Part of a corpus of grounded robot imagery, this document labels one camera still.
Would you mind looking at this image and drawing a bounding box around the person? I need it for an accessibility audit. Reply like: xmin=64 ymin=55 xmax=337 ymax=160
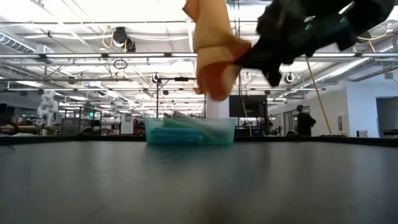
xmin=295 ymin=105 xmax=317 ymax=137

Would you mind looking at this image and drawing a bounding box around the black table frame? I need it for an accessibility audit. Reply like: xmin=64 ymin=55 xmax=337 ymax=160
xmin=0 ymin=134 xmax=398 ymax=147

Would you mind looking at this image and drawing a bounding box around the black monitor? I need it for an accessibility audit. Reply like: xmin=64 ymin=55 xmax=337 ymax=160
xmin=229 ymin=95 xmax=269 ymax=118

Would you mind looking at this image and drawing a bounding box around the white pillar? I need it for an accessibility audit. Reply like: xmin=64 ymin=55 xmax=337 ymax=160
xmin=205 ymin=93 xmax=230 ymax=119

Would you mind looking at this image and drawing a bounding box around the black hanging cable loop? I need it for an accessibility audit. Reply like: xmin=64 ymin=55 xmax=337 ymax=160
xmin=113 ymin=58 xmax=128 ymax=70

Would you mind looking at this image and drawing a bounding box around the silver ventilation duct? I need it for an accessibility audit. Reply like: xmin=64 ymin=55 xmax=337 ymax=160
xmin=292 ymin=55 xmax=398 ymax=86

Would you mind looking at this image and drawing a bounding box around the orange microfiber towel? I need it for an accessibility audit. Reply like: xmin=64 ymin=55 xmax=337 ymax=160
xmin=182 ymin=0 xmax=252 ymax=102

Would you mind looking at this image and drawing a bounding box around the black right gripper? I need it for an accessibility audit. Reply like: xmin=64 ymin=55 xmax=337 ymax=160
xmin=234 ymin=0 xmax=325 ymax=88

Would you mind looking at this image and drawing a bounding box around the teal plastic bin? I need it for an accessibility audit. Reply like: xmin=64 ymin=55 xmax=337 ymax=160
xmin=144 ymin=117 xmax=236 ymax=145

